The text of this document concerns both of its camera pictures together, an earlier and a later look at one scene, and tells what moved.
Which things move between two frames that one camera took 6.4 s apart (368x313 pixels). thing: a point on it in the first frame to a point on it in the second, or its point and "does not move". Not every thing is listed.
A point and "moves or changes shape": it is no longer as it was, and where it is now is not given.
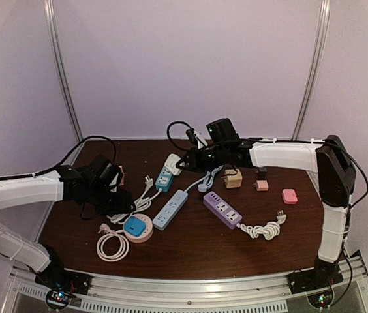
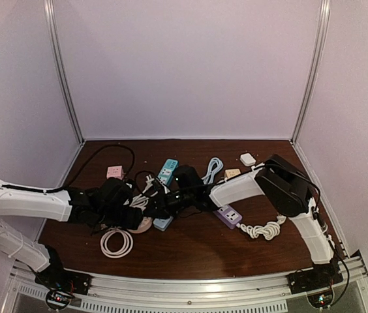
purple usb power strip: (224, 212) does not move
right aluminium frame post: (316, 59) does not move
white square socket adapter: (171, 160) moves or changes shape
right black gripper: (192, 156) to (161, 204)
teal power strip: (164, 180) moves or changes shape
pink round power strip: (148, 233) moves or changes shape
